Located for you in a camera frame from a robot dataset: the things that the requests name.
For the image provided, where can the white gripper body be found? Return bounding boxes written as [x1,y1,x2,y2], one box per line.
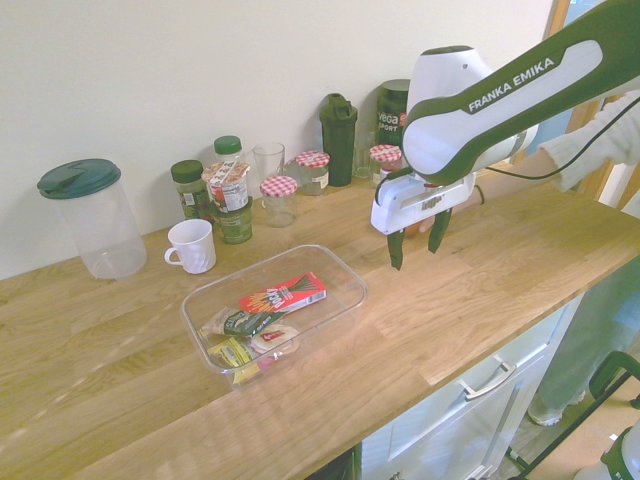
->
[369,172,477,236]

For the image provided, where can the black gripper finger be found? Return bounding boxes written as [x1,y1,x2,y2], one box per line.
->
[386,229,406,272]
[427,207,454,255]

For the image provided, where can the forearm with white sweater sleeve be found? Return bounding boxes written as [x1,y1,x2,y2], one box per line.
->
[475,89,640,206]

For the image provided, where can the clear plastic container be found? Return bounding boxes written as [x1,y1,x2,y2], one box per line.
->
[180,243,369,392]

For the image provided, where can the glass jar red checkered lid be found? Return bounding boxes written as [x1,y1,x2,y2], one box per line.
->
[368,144,404,189]
[258,175,299,229]

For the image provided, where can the short clear glass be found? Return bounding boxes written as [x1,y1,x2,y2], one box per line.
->
[352,130,379,180]

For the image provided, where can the dark Vega protein tub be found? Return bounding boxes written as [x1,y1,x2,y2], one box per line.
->
[375,78,412,149]

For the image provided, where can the black shaker bottle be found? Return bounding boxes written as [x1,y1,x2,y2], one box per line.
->
[319,92,360,188]

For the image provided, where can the labelled glass jar checkered lid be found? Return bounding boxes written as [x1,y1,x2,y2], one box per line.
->
[294,150,332,196]

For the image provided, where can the red Pocky box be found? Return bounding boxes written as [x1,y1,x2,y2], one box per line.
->
[238,271,329,315]

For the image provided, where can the round cracker packet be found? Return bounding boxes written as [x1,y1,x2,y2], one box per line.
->
[249,322,301,357]

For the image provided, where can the tall clear glass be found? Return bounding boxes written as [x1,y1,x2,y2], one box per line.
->
[252,142,286,184]

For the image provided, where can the green plastic cup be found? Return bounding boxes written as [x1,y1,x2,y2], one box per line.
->
[212,197,255,246]

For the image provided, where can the dark green snack packet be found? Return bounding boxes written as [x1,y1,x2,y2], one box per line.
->
[200,307,289,337]

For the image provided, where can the person's light trouser legs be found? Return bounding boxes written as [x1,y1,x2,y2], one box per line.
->
[529,259,640,417]

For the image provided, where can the yellow snack packet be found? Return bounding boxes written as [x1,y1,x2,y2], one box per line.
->
[207,335,261,371]

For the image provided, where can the white kitchen cabinet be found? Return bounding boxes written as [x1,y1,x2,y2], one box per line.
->
[359,294,586,480]

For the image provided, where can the clear bottle green cap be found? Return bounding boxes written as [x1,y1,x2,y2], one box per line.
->
[213,135,245,167]

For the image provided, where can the white ceramic mug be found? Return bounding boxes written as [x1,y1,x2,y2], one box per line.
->
[163,218,218,275]

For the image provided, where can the white shoe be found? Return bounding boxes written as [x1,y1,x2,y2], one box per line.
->
[528,393,587,428]

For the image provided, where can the spice jar dark lid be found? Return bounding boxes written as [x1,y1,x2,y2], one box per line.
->
[170,159,212,222]

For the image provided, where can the white black device on stand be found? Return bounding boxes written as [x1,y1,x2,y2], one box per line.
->
[574,419,640,480]

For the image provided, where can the clear pitcher green lid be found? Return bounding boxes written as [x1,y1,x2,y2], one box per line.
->
[36,158,149,281]

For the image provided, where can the silver drawer handle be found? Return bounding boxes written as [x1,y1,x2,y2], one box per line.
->
[458,360,517,402]

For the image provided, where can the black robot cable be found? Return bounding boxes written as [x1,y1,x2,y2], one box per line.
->
[374,94,640,204]

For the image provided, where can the black metal stand frame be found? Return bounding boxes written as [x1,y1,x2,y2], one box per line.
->
[504,349,640,480]

